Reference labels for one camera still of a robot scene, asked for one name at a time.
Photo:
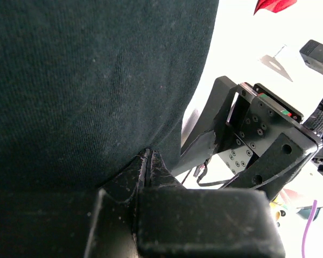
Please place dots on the red t shirt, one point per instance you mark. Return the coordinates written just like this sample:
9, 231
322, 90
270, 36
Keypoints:
274, 6

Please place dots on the black t shirt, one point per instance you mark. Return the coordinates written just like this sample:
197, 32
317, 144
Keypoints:
87, 85

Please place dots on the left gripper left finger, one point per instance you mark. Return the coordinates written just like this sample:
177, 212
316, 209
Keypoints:
123, 187

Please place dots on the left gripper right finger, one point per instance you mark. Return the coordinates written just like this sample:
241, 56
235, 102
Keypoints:
157, 175

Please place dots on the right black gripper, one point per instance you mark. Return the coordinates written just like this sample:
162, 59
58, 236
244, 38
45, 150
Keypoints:
267, 145

